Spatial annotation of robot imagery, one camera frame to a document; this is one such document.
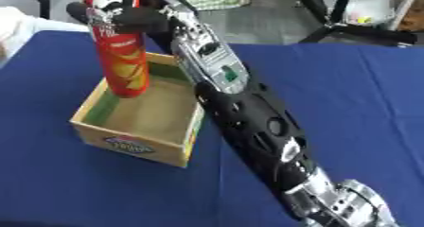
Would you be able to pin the white cloth bundle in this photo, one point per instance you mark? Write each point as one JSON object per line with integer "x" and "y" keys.
{"x": 25, "y": 29}

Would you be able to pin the tan open cardboard box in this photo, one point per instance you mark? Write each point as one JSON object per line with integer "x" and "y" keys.
{"x": 141, "y": 120}

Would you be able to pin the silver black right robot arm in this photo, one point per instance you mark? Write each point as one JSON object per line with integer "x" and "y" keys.
{"x": 248, "y": 111}

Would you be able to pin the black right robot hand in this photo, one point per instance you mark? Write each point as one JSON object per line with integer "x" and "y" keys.
{"x": 141, "y": 19}

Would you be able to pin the black tripod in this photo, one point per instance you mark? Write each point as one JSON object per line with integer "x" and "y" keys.
{"x": 353, "y": 26}

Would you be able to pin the red cylindrical chip can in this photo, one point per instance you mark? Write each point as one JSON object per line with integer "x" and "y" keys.
{"x": 121, "y": 54}

